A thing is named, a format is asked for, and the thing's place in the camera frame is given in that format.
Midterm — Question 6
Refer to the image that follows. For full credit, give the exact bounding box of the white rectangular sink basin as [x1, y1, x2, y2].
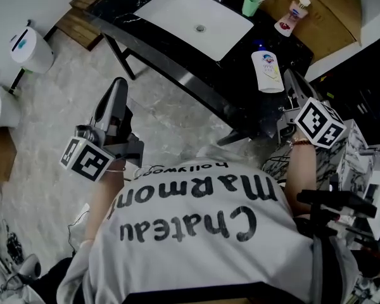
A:
[133, 0, 255, 62]

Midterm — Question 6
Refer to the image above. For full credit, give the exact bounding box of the gray shoulder strap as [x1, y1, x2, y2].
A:
[309, 232, 326, 304]

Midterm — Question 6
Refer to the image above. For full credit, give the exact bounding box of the white marble sink block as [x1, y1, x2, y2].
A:
[315, 118, 380, 208]

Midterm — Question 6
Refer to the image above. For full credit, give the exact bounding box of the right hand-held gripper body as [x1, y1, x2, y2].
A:
[276, 96, 348, 148]

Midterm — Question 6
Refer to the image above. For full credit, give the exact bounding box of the black marble vanity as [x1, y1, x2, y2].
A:
[84, 0, 315, 147]

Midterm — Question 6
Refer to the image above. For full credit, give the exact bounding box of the large cardboard box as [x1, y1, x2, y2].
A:
[235, 0, 364, 46]

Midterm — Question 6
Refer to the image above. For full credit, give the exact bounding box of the person's right forearm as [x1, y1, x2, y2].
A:
[284, 139, 318, 217]

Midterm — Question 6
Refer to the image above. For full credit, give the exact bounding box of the brown beaded bracelet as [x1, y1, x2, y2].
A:
[286, 136, 310, 148]

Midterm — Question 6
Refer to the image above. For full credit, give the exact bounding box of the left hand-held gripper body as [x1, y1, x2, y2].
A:
[60, 123, 146, 182]

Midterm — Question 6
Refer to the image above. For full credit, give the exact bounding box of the thin black cable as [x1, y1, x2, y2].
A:
[66, 209, 92, 255]

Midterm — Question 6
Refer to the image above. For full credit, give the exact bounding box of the black cable bundle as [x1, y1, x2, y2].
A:
[262, 155, 293, 185]

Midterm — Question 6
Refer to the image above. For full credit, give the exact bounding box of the person's white printed t-shirt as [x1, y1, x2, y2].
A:
[56, 144, 359, 304]

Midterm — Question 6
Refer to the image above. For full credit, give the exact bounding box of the black plastic cabinet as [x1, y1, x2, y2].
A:
[305, 30, 380, 147]

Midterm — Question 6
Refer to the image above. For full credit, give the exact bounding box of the slim chrome faucet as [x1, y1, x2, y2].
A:
[357, 146, 380, 157]

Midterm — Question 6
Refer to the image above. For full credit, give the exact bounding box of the person's left forearm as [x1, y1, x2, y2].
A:
[83, 161, 128, 245]

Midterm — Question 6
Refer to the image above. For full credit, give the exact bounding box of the wooden slat pallet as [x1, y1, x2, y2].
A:
[54, 0, 106, 51]

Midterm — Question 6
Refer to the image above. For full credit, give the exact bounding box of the green cup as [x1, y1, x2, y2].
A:
[241, 0, 262, 18]

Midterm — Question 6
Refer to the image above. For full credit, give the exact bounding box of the white pump bottle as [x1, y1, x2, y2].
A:
[251, 41, 285, 94]

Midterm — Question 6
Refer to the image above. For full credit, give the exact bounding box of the black body harness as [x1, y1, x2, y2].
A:
[291, 213, 339, 304]

